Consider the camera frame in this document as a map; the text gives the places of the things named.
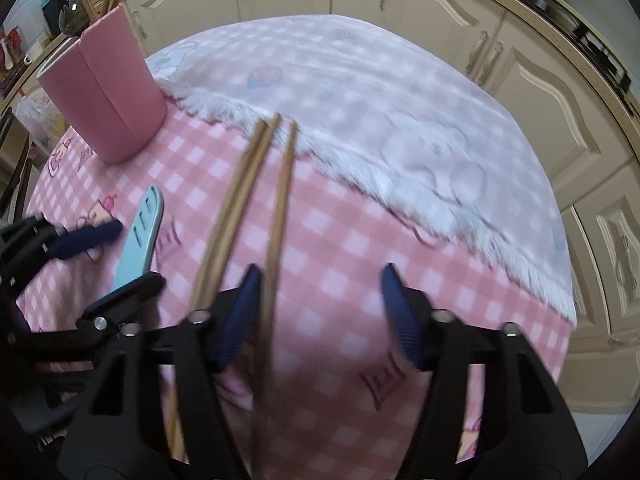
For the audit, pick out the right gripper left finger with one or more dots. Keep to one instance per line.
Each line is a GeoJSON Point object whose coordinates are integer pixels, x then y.
{"type": "Point", "coordinates": [118, 432]}

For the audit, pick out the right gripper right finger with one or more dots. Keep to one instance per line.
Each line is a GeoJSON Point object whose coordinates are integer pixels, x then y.
{"type": "Point", "coordinates": [526, 429]}

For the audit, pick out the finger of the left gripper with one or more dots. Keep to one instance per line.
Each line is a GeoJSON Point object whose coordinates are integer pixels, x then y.
{"type": "Point", "coordinates": [122, 305]}
{"type": "Point", "coordinates": [69, 244]}

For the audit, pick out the light blue knife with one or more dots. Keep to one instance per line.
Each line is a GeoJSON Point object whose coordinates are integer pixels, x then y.
{"type": "Point", "coordinates": [137, 253]}

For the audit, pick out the white plastic bag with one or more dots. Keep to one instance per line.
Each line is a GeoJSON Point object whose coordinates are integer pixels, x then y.
{"type": "Point", "coordinates": [41, 118]}

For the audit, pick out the pink cylindrical utensil cup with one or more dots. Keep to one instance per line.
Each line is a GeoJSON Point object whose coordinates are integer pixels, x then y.
{"type": "Point", "coordinates": [101, 84]}

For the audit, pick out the pink checkered tablecloth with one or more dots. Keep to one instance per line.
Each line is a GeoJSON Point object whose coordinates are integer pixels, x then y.
{"type": "Point", "coordinates": [343, 399]}

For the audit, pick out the black electric kettle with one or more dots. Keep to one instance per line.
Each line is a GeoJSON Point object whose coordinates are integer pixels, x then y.
{"type": "Point", "coordinates": [51, 12]}

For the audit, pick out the white fringed bear cloth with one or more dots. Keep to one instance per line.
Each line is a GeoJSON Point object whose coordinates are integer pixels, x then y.
{"type": "Point", "coordinates": [384, 115]}

